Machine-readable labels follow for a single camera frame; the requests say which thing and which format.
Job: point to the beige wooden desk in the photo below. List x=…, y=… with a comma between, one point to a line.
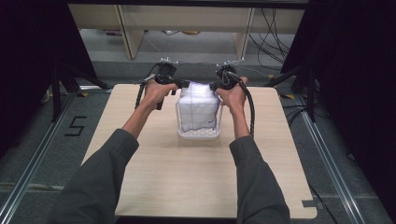
x=186, y=17

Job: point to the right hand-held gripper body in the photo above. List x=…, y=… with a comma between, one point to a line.
x=226, y=77

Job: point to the person's left hand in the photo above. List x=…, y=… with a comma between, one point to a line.
x=157, y=93

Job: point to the black tape strip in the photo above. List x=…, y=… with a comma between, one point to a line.
x=308, y=203

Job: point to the white cloth with purple edge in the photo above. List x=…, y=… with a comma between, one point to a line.
x=199, y=107

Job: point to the black metal stand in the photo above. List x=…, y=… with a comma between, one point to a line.
x=310, y=93
x=56, y=93

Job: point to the person's right hand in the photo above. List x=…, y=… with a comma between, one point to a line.
x=233, y=98

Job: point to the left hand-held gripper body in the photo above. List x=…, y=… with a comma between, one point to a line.
x=165, y=73

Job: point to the aluminium floor rail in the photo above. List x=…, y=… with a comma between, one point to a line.
x=34, y=155
x=327, y=161

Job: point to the black curtain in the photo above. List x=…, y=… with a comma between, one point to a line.
x=34, y=62
x=358, y=77

